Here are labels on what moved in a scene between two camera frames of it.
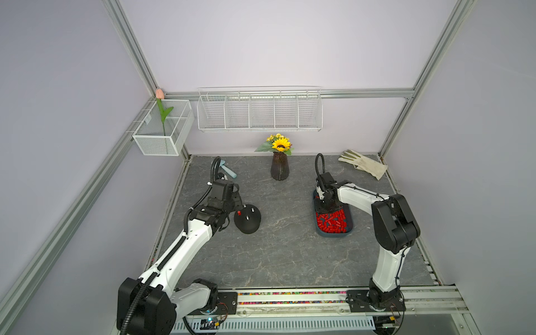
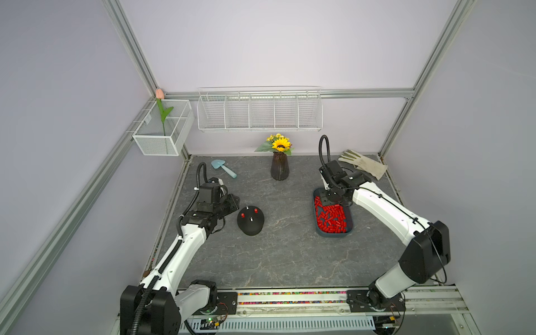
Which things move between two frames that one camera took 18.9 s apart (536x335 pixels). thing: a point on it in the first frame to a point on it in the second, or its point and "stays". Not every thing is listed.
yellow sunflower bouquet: (276, 143) stays
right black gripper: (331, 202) to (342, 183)
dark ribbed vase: (280, 169) stays
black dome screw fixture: (248, 218) stays
